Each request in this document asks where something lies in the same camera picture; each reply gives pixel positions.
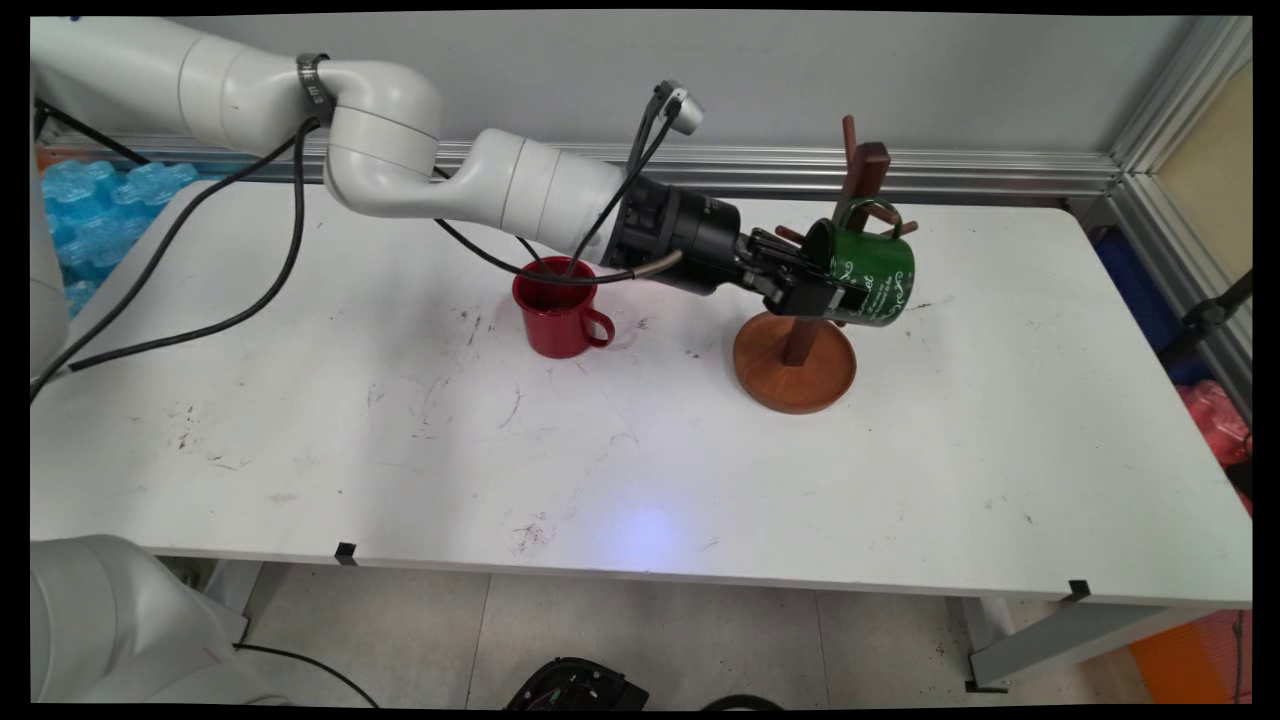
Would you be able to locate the red mug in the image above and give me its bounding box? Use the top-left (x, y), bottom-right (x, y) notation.
top-left (512, 256), bottom-right (616, 360)

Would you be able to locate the dark blue foam mat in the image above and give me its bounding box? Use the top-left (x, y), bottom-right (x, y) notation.
top-left (1095, 230), bottom-right (1211, 386)

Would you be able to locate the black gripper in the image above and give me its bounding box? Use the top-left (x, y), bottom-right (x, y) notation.
top-left (603, 178), bottom-right (850, 324)

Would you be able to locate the black floor cable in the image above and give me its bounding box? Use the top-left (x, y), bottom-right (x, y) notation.
top-left (235, 643), bottom-right (381, 709)

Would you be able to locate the aluminium frame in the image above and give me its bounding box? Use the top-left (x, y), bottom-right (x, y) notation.
top-left (30, 15), bottom-right (1253, 421)

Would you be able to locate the black device on floor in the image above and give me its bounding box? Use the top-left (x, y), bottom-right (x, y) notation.
top-left (505, 657), bottom-right (651, 711)

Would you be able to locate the black cable strap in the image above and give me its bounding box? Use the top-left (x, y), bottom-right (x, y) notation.
top-left (296, 53), bottom-right (337, 128)

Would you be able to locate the white robot housing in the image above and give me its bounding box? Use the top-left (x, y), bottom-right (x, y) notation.
top-left (30, 535), bottom-right (291, 706)

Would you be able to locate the orange red floor mat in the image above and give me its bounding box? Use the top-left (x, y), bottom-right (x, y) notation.
top-left (1130, 610), bottom-right (1253, 706)

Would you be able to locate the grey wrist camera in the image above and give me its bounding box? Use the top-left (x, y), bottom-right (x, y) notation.
top-left (627, 80), bottom-right (705, 181)

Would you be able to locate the green enamel mug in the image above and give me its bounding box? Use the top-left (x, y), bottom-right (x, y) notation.
top-left (805, 197), bottom-right (916, 328)

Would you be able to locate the wooden mug tree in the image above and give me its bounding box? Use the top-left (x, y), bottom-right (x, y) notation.
top-left (733, 115), bottom-right (919, 415)

